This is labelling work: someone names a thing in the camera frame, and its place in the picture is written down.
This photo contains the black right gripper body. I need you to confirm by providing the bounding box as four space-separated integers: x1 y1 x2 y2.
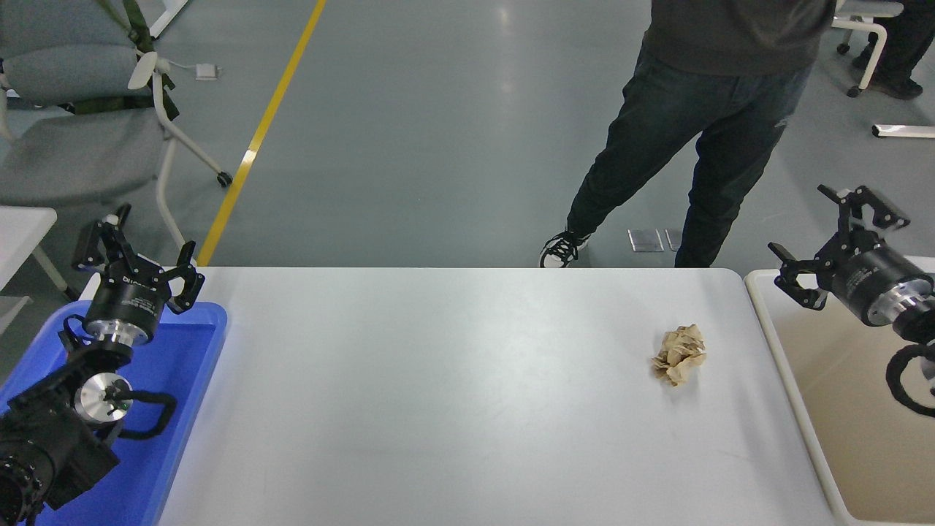
829 243 935 324

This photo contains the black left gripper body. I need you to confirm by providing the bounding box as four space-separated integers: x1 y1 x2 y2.
83 263 172 333

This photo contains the tan paper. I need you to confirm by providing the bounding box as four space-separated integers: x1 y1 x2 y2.
651 324 708 388

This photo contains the small white side table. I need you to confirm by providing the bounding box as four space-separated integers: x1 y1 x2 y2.
0 207 77 329

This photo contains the long white furniture foot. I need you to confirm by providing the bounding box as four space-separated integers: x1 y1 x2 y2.
873 123 935 139

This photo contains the grey wheeled chair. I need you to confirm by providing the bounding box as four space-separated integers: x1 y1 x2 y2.
0 0 234 249

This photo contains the blue plastic tray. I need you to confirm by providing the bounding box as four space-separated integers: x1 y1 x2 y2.
0 298 229 526

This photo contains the white framed wheeled chair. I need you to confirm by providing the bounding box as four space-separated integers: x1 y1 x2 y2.
831 0 907 98

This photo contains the large pale plastic bin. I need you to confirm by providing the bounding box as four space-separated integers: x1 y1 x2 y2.
744 269 935 526

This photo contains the person with dark shoes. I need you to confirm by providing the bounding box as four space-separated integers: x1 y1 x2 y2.
851 0 935 101

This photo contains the standing person with sneakers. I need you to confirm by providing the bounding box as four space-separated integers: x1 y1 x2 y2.
539 0 837 270

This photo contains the white slanted table leg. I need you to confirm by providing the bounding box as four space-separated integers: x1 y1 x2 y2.
148 0 191 39

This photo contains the green strap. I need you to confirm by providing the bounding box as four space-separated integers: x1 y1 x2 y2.
62 0 180 121

